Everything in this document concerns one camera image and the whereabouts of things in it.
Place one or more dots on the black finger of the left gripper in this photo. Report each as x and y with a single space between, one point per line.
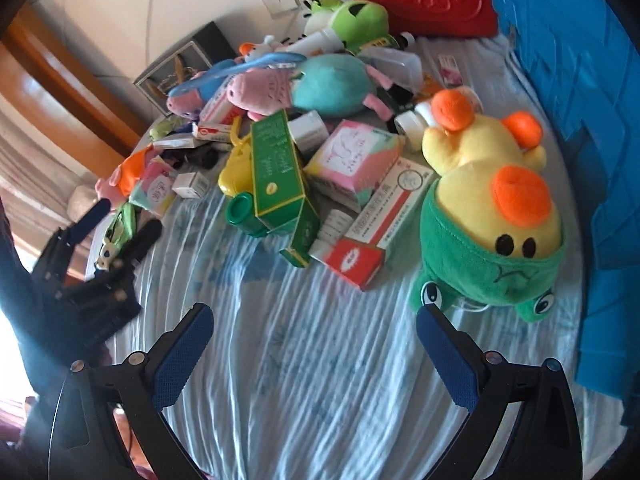
55 259
130 254

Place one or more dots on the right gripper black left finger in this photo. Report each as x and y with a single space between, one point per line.
85 442

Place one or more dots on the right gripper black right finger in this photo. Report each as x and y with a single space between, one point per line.
544 442

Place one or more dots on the orange pink pig plush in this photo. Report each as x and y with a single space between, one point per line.
118 186

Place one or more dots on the pastel tissue pack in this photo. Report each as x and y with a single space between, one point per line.
153 192

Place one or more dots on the small white medicine box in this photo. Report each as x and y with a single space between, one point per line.
191 185

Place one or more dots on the green round jar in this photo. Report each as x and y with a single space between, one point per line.
240 213

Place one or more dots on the yellow plastic toy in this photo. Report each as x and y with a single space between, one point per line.
237 175

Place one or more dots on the green carton box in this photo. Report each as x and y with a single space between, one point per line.
282 199

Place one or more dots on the red white toothpaste box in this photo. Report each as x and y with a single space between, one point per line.
217 117

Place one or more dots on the purple pig plush blue body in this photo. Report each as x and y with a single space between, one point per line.
188 99

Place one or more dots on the duck plush in frog suit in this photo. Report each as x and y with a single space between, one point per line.
489 230

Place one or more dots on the black gift box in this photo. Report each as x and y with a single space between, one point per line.
194 54

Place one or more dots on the red white medicine box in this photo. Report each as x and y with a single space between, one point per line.
362 251

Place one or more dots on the pink patterned tissue pack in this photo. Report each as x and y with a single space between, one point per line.
352 163

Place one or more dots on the teal plush toy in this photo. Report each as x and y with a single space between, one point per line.
339 86

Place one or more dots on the white pill bottle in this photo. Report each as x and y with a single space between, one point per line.
412 123

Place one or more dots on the green frog plush toy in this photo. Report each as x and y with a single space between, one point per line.
356 22

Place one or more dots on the blue plastic storage crate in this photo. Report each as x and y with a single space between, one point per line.
582 57

